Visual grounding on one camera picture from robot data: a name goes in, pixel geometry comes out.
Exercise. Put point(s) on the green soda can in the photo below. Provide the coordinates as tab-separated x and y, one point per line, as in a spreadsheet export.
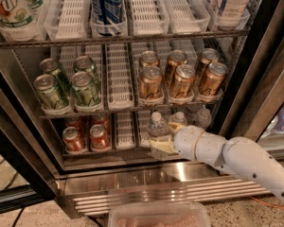
54	68
50	92
85	89
86	64

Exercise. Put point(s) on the green soda can back right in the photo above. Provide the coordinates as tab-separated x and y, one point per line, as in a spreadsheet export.
86	64

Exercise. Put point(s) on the clear plastic food container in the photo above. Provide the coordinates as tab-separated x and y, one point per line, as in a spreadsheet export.
159	214

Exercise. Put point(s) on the green soda can front right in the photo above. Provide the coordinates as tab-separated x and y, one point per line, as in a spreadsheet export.
85	89

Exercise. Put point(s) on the gold soda can front left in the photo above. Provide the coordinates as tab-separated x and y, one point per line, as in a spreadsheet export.
150	83

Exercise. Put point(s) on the gold soda can back right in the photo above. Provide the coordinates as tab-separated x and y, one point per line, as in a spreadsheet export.
207	56

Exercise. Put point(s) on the glass fridge door right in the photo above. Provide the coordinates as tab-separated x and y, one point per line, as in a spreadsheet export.
255	91

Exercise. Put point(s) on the red soda can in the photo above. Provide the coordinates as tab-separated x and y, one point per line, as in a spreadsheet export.
74	143
101	119
74	122
99	140

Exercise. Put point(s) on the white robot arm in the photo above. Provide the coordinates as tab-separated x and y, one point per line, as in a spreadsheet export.
240	157

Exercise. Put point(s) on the steel fridge bottom grille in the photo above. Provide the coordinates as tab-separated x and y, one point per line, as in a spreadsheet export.
96	193

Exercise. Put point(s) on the white labelled bottle right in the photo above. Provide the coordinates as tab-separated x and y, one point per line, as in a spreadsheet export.
225	14

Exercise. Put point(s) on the top wire fridge shelf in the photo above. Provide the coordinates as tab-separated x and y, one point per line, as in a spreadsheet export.
124	39

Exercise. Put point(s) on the gold soda can back middle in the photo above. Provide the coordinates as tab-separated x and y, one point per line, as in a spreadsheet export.
174	59

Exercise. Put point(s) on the green soda can front left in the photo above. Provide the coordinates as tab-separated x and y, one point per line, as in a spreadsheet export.
50	92

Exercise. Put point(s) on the green soda can back left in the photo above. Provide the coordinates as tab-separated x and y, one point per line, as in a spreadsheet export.
54	68

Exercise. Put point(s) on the gold soda can front right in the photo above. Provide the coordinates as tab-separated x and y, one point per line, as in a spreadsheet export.
212	79

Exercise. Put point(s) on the gold soda can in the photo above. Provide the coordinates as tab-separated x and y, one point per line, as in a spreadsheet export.
207	56
183	78
212	79
149	58
174	59
150	83

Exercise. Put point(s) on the clear water bottle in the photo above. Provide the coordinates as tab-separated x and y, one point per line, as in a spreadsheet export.
178	117
203	118
158	126

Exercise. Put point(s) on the red soda can front left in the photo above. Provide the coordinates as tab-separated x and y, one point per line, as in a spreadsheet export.
74	143

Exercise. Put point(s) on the gold soda can front middle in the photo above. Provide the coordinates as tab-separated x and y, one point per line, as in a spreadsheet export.
183	78

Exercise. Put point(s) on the red soda can front right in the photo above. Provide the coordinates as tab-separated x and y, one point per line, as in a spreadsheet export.
99	140

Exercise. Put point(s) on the gold soda can back left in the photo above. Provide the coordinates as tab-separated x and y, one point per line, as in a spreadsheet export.
149	58

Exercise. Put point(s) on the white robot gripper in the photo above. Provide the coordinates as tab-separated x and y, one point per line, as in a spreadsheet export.
186	141

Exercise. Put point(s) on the red soda can back left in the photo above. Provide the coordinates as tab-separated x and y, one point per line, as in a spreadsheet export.
74	122

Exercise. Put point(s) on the red soda can back right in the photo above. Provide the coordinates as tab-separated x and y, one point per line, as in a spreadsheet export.
101	119

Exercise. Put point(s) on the middle wire fridge shelf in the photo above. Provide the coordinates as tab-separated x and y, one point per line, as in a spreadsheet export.
126	110

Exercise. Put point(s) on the blue pepsi bottle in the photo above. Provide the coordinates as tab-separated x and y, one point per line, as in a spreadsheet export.
108	18

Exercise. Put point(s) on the wire fridge shelf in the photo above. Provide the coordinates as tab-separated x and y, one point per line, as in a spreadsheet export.
124	39
126	110

